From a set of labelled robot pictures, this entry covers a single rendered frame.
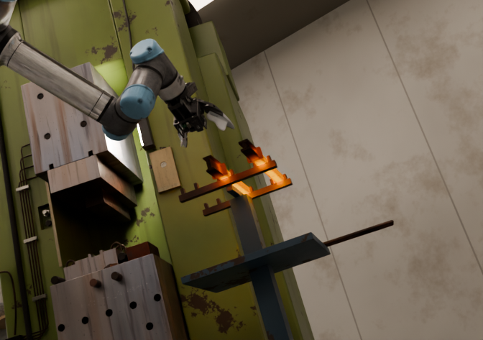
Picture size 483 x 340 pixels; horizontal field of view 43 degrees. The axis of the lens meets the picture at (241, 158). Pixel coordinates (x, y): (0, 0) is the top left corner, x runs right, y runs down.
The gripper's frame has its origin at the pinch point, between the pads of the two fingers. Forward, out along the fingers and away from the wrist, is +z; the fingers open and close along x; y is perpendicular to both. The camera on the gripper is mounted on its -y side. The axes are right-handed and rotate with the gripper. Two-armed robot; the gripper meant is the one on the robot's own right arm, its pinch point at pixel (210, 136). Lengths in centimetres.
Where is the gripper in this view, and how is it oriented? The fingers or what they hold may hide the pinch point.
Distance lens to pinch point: 172.9
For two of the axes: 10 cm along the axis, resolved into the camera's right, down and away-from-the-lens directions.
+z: 4.3, 6.2, 6.5
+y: 0.5, 7.1, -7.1
